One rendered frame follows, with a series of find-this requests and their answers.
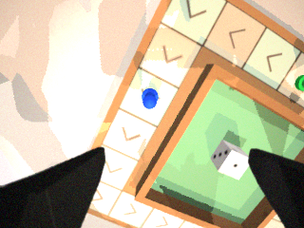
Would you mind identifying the blue pawn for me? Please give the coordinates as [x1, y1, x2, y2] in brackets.
[142, 88, 159, 109]

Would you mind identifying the green pawn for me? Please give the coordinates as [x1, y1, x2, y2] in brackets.
[294, 75, 304, 91]

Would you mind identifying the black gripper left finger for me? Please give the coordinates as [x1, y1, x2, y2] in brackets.
[0, 146, 106, 228]

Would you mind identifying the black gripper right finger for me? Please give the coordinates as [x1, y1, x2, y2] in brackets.
[248, 148, 304, 228]

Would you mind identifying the white die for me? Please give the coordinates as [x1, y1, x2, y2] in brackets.
[210, 141, 249, 180]

